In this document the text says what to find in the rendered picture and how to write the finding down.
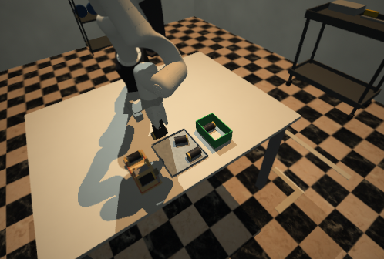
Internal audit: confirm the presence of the green open-top box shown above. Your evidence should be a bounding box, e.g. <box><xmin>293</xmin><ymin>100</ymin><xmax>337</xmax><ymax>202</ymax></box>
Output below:
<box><xmin>196</xmin><ymin>113</ymin><xmax>233</xmax><ymax>149</ymax></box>

